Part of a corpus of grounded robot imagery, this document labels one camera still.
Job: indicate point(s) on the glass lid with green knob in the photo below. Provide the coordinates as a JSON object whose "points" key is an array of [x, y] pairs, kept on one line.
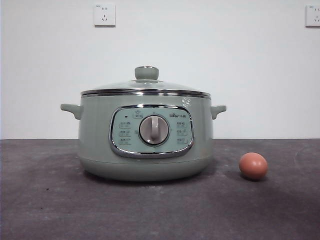
{"points": [[147, 73]]}

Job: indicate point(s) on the brown egg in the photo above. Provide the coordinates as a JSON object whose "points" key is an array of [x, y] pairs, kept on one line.
{"points": [[253, 166]]}

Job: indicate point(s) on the pale green electric cooking pot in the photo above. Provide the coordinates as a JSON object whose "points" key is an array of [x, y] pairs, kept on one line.
{"points": [[100, 140]]}

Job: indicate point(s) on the white wall socket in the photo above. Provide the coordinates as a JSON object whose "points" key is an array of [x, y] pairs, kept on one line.
{"points": [[105, 15], [313, 16]]}

